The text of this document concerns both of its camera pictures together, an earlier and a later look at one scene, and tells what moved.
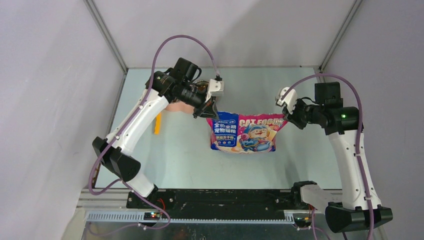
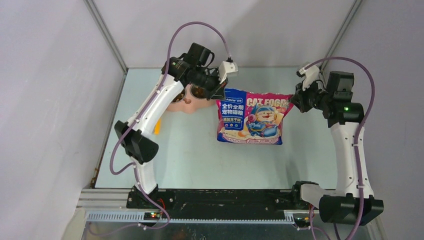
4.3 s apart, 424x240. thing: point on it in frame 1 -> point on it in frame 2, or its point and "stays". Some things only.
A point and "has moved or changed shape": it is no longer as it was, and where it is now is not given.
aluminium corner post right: (319, 69) stays
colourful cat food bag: (238, 133) has moved or changed shape
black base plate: (288, 200) stays
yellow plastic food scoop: (157, 129) stays
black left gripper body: (198, 111) -> (212, 85)
